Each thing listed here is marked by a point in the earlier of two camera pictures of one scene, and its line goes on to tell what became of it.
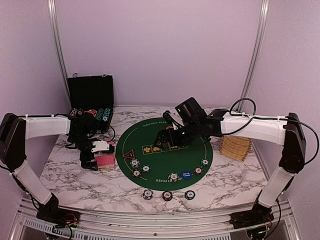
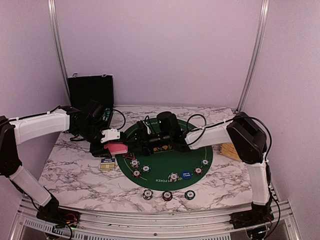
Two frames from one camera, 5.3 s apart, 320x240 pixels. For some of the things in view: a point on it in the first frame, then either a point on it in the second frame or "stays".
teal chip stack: x=190 y=195 stays
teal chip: x=205 y=162 stays
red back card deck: x=106 y=162 to x=114 y=148
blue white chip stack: x=148 y=194 stays
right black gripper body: x=183 y=139 to x=151 y=143
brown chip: x=136 y=173 stays
